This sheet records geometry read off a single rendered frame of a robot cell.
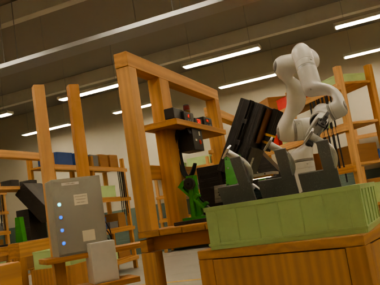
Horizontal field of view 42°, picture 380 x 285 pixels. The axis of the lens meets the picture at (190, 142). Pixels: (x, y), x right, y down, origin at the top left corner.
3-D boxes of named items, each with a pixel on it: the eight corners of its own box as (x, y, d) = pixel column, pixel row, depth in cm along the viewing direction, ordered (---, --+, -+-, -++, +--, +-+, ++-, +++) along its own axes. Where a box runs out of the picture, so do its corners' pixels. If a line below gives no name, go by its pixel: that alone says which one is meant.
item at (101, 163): (140, 267, 986) (125, 154, 1017) (68, 293, 759) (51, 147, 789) (116, 270, 1005) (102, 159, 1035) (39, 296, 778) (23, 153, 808)
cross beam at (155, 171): (217, 178, 414) (215, 167, 415) (139, 179, 296) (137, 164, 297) (212, 178, 416) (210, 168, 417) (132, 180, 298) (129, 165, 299)
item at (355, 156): (374, 273, 526) (331, 58, 558) (270, 263, 740) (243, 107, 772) (414, 264, 545) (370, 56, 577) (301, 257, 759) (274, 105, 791)
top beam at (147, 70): (219, 100, 428) (217, 90, 430) (128, 65, 292) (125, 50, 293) (209, 102, 432) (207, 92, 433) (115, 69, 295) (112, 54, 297)
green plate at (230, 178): (246, 187, 330) (244, 157, 337) (242, 184, 323) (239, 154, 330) (230, 190, 334) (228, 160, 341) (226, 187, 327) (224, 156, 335)
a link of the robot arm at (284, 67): (309, 143, 268) (279, 147, 268) (303, 132, 278) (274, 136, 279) (308, 56, 242) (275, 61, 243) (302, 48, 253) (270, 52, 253)
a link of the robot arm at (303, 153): (289, 164, 274) (282, 122, 277) (323, 159, 273) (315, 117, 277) (293, 162, 262) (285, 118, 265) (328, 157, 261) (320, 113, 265)
